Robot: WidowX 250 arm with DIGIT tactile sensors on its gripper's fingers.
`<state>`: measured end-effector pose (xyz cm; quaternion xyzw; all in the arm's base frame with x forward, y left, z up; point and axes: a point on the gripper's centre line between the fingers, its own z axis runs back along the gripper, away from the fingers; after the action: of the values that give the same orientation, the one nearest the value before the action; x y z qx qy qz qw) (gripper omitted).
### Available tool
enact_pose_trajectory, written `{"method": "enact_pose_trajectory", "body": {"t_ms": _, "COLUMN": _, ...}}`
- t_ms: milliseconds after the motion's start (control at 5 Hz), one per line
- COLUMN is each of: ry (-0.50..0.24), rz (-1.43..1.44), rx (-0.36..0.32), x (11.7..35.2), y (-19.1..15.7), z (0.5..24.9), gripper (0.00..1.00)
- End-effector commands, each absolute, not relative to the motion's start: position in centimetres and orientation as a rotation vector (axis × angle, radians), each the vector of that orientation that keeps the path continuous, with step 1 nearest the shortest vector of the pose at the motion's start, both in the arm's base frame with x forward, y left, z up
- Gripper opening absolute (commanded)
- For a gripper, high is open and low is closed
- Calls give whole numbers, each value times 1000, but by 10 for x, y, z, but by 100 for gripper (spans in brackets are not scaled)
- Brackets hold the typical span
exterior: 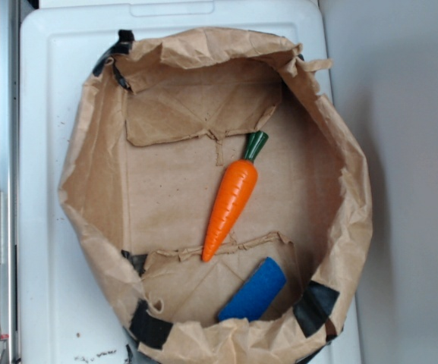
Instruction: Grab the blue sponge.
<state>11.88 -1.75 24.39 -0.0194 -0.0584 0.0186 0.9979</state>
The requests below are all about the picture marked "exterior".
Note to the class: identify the blue sponge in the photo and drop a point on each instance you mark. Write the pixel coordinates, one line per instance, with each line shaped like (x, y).
(256, 294)

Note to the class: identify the aluminium frame rail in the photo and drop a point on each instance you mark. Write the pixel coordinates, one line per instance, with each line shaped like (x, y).
(9, 62)

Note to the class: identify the orange toy carrot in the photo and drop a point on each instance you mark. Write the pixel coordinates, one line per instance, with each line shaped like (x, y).
(236, 187)

